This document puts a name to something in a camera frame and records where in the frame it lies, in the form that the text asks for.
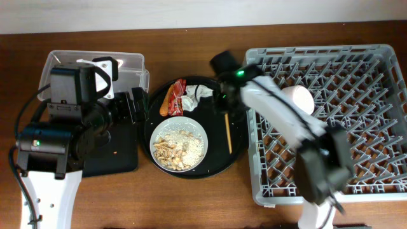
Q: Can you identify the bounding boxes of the rice and peanut shells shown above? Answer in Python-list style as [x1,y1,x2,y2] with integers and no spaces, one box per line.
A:
[153,129,205,172]

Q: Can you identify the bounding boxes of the grey plate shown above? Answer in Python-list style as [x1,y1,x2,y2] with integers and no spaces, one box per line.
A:
[149,116,209,173]

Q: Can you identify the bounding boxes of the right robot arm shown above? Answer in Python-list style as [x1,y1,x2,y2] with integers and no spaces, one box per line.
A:
[210,51,354,228]

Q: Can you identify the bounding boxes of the clear plastic bin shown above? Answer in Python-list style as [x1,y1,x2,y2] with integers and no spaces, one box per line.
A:
[39,50,149,105]

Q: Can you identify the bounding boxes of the grey dishwasher rack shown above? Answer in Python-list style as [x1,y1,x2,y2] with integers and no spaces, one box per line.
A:
[244,45,406,207]

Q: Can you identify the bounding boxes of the orange carrot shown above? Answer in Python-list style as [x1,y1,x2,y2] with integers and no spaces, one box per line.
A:
[159,85,174,116]

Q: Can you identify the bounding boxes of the white tissue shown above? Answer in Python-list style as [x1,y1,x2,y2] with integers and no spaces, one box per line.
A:
[181,85,213,111]

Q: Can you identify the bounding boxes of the white bowl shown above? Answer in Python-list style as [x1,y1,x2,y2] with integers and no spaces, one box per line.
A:
[282,85,315,115]

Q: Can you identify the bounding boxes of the red snack wrapper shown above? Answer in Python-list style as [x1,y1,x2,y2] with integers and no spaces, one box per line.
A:
[168,79,186,116]

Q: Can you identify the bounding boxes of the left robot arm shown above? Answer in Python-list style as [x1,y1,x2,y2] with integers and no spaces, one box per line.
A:
[8,57,147,228]

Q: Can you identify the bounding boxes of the wooden chopstick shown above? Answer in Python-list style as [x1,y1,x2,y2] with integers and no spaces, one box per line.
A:
[224,113,233,154]

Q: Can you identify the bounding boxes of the black rectangular tray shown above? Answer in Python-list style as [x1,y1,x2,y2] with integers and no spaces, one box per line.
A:
[82,121,139,178]

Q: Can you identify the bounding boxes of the round black tray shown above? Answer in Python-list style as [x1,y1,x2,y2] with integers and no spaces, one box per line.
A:
[137,80,249,179]

